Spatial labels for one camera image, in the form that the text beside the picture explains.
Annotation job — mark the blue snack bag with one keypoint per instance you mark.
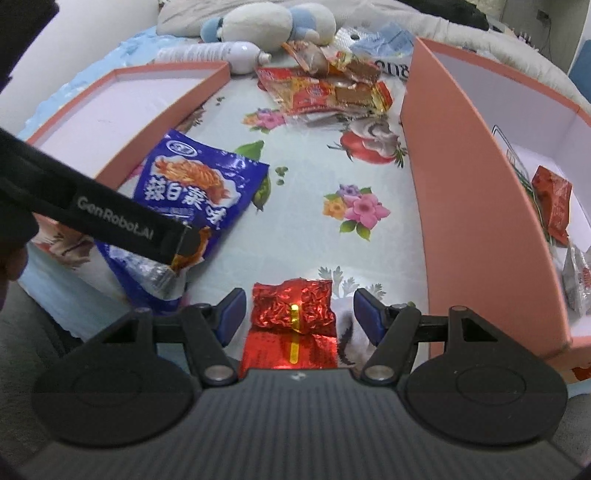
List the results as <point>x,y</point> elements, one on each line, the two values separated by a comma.
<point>199,185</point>

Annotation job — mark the floral plastic tablecloth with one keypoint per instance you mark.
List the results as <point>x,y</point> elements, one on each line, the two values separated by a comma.
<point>339,203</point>

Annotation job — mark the orange red snack packet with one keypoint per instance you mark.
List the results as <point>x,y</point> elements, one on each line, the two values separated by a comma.
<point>553,193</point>

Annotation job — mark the white snack packet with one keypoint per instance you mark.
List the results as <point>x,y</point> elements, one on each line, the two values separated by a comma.
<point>576,278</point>

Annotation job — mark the pink cardboard box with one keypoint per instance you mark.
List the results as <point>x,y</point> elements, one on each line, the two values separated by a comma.
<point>484,245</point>

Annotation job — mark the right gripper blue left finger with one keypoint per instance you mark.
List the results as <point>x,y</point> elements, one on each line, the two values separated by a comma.
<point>205,322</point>

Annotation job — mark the black clothes pile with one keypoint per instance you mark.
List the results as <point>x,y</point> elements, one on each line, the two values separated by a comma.
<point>461,12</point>

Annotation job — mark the white 2088 label bag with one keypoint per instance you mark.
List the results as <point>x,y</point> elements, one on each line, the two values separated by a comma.
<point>399,68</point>

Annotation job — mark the shiny red foil packet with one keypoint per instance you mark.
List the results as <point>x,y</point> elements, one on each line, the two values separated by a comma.
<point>292,327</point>

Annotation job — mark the red flat snack packet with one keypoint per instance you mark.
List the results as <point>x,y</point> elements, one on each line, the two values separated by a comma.
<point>298,93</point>

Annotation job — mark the light blue plastic bag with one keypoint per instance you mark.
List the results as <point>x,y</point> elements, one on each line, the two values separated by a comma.
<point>389,41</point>

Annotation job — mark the pink box lid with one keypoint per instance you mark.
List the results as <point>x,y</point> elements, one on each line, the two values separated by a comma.
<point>108,129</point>

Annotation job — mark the green pickle snack packet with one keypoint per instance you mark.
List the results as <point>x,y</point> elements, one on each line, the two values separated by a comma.
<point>522,175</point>

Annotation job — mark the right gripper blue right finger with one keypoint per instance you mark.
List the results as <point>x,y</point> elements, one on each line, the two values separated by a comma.
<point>377,319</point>

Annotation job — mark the red yellow snack packet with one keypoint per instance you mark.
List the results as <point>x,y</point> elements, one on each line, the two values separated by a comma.
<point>355,68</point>

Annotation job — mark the brown meat snack packet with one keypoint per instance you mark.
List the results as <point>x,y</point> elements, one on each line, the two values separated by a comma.
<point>310,58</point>

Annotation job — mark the person's left hand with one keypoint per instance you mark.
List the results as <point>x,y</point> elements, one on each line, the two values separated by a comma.
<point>13,264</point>

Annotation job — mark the grey quilt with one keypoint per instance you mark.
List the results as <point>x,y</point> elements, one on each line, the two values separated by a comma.
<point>185,18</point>

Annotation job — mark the white blue plush toy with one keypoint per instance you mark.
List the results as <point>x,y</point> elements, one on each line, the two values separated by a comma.
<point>269,25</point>

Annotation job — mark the blue chair back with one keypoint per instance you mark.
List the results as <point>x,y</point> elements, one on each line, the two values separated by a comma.
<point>580,73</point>

